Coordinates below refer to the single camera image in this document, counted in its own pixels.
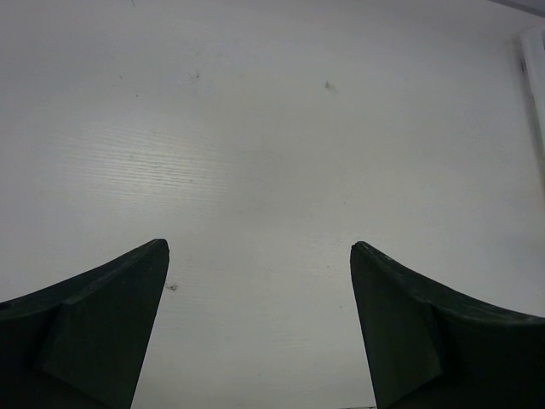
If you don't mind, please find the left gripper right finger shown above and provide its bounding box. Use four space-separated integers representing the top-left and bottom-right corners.
350 242 544 408

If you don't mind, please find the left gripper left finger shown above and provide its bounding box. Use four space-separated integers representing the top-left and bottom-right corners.
1 239 169 408

